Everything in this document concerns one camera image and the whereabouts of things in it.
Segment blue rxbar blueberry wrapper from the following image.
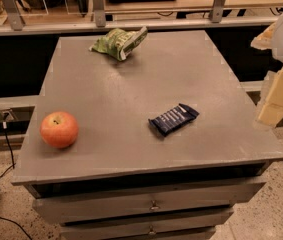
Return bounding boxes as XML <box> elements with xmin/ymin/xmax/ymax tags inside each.
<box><xmin>148</xmin><ymin>103</ymin><xmax>199</xmax><ymax>137</ymax></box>

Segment green jalapeno chip bag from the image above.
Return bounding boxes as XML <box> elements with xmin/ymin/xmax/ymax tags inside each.
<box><xmin>89</xmin><ymin>27</ymin><xmax>148</xmax><ymax>61</ymax></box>

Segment grey metal railing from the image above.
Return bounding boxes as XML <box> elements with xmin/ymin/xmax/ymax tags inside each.
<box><xmin>0</xmin><ymin>16</ymin><xmax>278</xmax><ymax>36</ymax></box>

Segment lower grey drawer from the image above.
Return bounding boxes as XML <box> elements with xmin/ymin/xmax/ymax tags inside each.
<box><xmin>61</xmin><ymin>208</ymin><xmax>233</xmax><ymax>240</ymax></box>

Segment grey drawer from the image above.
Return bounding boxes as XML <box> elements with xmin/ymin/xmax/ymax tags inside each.
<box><xmin>33</xmin><ymin>176</ymin><xmax>265</xmax><ymax>224</ymax></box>
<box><xmin>61</xmin><ymin>208</ymin><xmax>233</xmax><ymax>240</ymax></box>

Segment grey drawer cabinet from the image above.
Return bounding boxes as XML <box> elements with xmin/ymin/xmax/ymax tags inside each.
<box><xmin>12</xmin><ymin>31</ymin><xmax>283</xmax><ymax>228</ymax></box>

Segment red apple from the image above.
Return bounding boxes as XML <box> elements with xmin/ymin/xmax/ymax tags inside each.
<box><xmin>40</xmin><ymin>111</ymin><xmax>79</xmax><ymax>148</ymax></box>

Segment upper grey drawer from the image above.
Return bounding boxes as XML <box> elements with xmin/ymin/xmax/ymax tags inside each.
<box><xmin>33</xmin><ymin>176</ymin><xmax>265</xmax><ymax>224</ymax></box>

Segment grey metal bracket right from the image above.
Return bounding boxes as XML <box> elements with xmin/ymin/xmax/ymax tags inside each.
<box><xmin>209</xmin><ymin>0</ymin><xmax>226</xmax><ymax>23</ymax></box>

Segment grey metal bracket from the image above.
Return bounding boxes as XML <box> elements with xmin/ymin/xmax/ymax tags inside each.
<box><xmin>1</xmin><ymin>0</ymin><xmax>24</xmax><ymax>31</ymax></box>
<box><xmin>209</xmin><ymin>0</ymin><xmax>226</xmax><ymax>23</ymax></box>
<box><xmin>92</xmin><ymin>0</ymin><xmax>106</xmax><ymax>27</ymax></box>

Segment grey metal bracket middle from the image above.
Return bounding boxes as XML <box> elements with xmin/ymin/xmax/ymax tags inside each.
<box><xmin>92</xmin><ymin>0</ymin><xmax>106</xmax><ymax>27</ymax></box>

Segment black cable left floor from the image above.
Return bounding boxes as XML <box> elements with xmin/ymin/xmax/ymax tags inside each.
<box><xmin>0</xmin><ymin>112</ymin><xmax>34</xmax><ymax>240</ymax></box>

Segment grey metal bracket left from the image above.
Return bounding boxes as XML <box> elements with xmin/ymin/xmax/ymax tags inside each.
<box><xmin>1</xmin><ymin>0</ymin><xmax>24</xmax><ymax>31</ymax></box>

